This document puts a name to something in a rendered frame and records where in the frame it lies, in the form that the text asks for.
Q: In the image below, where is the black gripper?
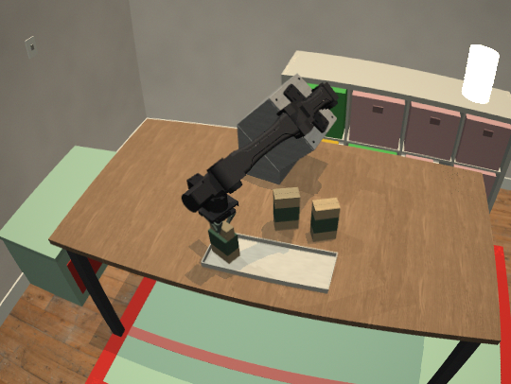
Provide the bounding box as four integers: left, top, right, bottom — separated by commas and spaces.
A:
198, 194, 238, 234

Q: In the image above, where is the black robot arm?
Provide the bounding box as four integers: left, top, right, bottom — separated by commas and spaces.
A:
182, 82, 339, 213

